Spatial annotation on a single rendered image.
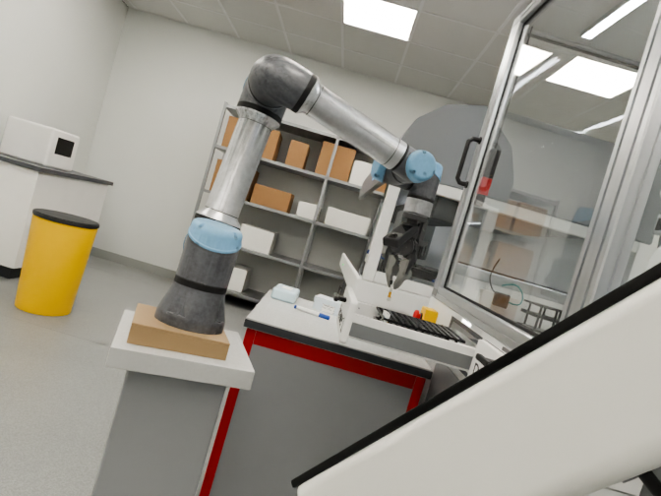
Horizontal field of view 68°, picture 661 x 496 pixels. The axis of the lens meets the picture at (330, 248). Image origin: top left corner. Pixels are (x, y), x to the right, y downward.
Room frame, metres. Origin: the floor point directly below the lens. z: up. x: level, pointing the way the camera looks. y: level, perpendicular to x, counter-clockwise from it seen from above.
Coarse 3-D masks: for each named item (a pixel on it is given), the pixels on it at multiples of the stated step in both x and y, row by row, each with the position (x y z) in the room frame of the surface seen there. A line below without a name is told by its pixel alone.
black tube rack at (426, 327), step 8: (392, 312) 1.41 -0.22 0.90; (392, 320) 1.26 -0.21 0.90; (400, 320) 1.30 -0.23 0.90; (408, 320) 1.35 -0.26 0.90; (416, 320) 1.39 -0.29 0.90; (424, 320) 1.43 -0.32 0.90; (408, 328) 1.39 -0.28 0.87; (416, 328) 1.26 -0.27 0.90; (424, 328) 1.28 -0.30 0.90; (432, 328) 1.33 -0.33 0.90; (440, 328) 1.37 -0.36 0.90; (448, 328) 1.42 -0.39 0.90; (440, 336) 1.26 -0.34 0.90; (448, 336) 1.28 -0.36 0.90; (456, 336) 1.32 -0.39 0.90
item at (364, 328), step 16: (368, 304) 1.46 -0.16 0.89; (368, 320) 1.22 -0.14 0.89; (352, 336) 1.22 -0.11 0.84; (368, 336) 1.22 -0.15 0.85; (384, 336) 1.22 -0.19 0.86; (400, 336) 1.22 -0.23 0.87; (416, 336) 1.22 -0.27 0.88; (432, 336) 1.23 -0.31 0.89; (464, 336) 1.40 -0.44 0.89; (416, 352) 1.22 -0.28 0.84; (432, 352) 1.22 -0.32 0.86; (448, 352) 1.22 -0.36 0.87; (464, 352) 1.23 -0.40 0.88; (464, 368) 1.22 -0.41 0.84
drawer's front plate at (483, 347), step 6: (480, 342) 1.16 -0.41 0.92; (486, 342) 1.14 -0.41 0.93; (480, 348) 1.15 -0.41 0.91; (486, 348) 1.12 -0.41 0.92; (492, 348) 1.09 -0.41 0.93; (474, 354) 1.18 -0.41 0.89; (486, 354) 1.11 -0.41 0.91; (492, 354) 1.07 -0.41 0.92; (498, 354) 1.05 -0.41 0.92; (474, 360) 1.16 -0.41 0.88; (480, 366) 1.12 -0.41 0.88; (468, 372) 1.18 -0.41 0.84
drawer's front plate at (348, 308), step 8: (344, 296) 1.43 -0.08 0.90; (352, 296) 1.27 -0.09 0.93; (344, 304) 1.35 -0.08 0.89; (352, 304) 1.20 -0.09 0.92; (344, 312) 1.28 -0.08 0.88; (352, 312) 1.20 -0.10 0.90; (336, 320) 1.46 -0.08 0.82; (344, 320) 1.22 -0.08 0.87; (352, 320) 1.20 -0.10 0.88; (344, 328) 1.20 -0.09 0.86; (344, 336) 1.20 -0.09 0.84
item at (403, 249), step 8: (408, 216) 1.35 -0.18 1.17; (416, 216) 1.34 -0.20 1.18; (424, 224) 1.39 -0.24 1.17; (424, 232) 1.40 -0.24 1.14; (408, 240) 1.34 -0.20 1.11; (416, 240) 1.35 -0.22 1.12; (392, 248) 1.36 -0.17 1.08; (400, 248) 1.35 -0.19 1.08; (408, 248) 1.33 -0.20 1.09; (416, 248) 1.34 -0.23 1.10
